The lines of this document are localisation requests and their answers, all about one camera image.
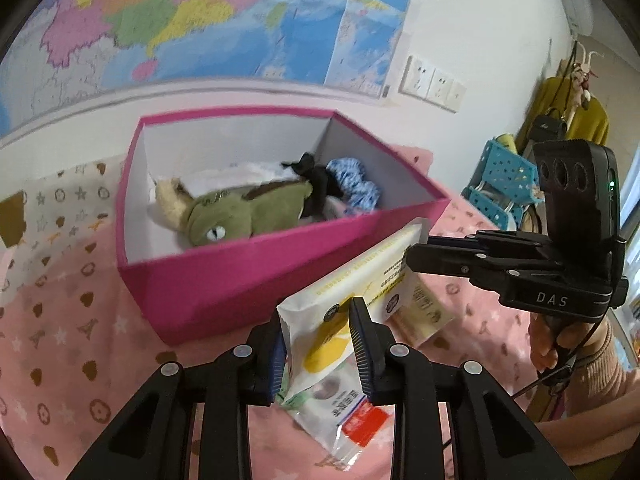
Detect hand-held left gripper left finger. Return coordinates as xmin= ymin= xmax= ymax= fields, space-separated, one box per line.
xmin=67 ymin=317 xmax=291 ymax=480

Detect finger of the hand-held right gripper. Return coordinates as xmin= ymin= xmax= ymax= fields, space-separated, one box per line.
xmin=427 ymin=229 xmax=551 ymax=255
xmin=404 ymin=242 xmax=528 ymax=288

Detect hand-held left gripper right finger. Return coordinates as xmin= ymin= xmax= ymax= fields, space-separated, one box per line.
xmin=348 ymin=297 xmax=576 ymax=480

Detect white yellow wipes packet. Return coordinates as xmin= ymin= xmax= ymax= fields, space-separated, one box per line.
xmin=277 ymin=217 xmax=433 ymax=403

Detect pink cardboard box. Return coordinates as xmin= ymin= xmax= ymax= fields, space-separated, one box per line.
xmin=116 ymin=106 xmax=451 ymax=347

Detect blue fabric scrunchie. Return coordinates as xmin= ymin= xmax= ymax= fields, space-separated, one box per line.
xmin=325 ymin=156 xmax=383 ymax=216

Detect green plush toy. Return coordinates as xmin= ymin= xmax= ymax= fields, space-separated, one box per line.
xmin=154 ymin=176 xmax=315 ymax=249

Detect person's right forearm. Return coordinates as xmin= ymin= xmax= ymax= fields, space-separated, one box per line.
xmin=540 ymin=319 xmax=640 ymax=467

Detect person's right hand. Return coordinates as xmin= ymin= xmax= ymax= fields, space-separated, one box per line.
xmin=529 ymin=305 xmax=609 ymax=376

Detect blue perforated plastic basket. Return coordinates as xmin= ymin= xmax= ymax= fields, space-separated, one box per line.
xmin=481 ymin=139 xmax=543 ymax=206
xmin=461 ymin=185 xmax=523 ymax=231

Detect small beige packet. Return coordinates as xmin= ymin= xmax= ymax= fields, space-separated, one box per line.
xmin=384 ymin=270 xmax=457 ymax=349

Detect clear packet with red label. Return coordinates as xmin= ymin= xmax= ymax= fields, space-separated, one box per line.
xmin=277 ymin=370 xmax=397 ymax=472

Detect black handbag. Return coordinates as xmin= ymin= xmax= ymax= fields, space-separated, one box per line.
xmin=527 ymin=114 xmax=568 ymax=144

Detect mustard yellow coat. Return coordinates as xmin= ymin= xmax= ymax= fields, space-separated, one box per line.
xmin=522 ymin=76 xmax=611 ymax=148

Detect pink hanging ornament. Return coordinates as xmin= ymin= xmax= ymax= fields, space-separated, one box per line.
xmin=572 ymin=62 xmax=594 ymax=108

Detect white coat rack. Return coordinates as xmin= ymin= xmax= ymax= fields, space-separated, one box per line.
xmin=567 ymin=40 xmax=603 ymax=111

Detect pink patterned blanket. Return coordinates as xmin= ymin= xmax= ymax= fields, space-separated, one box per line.
xmin=0 ymin=147 xmax=571 ymax=480

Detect colourful wall map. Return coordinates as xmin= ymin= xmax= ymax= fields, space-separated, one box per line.
xmin=0 ymin=0 xmax=422 ymax=133

